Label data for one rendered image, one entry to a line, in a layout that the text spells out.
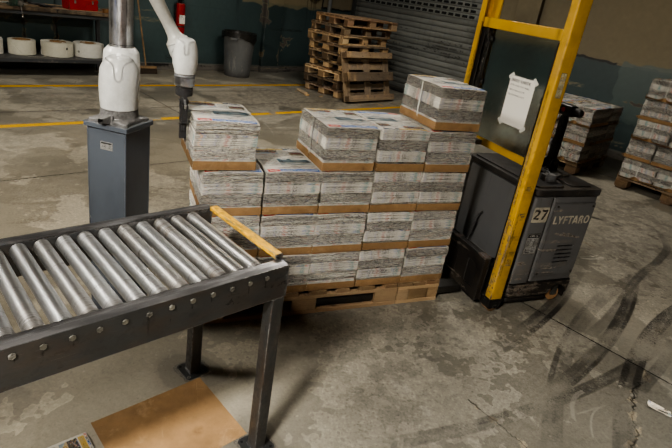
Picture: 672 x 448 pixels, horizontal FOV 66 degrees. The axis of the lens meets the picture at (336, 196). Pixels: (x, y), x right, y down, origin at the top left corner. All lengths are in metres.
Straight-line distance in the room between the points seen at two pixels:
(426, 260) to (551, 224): 0.78
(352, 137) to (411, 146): 0.35
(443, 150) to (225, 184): 1.16
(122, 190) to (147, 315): 1.03
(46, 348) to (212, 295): 0.44
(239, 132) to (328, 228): 0.71
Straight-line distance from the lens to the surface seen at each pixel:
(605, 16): 8.81
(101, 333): 1.50
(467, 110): 2.86
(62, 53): 8.26
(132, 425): 2.33
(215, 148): 2.37
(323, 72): 9.00
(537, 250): 3.42
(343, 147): 2.56
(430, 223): 2.99
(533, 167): 3.01
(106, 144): 2.43
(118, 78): 2.36
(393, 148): 2.68
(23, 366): 1.48
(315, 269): 2.79
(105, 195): 2.52
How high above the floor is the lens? 1.66
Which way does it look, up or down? 21 degrees down
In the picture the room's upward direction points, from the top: 9 degrees clockwise
